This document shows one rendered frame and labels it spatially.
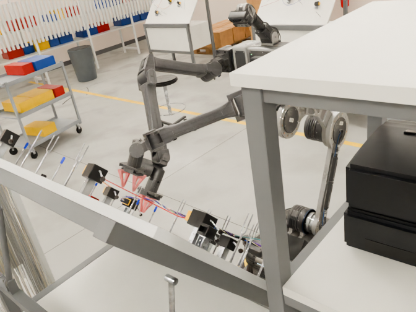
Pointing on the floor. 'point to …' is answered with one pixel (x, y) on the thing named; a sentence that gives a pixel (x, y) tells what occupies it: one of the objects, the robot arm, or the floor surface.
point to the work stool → (168, 95)
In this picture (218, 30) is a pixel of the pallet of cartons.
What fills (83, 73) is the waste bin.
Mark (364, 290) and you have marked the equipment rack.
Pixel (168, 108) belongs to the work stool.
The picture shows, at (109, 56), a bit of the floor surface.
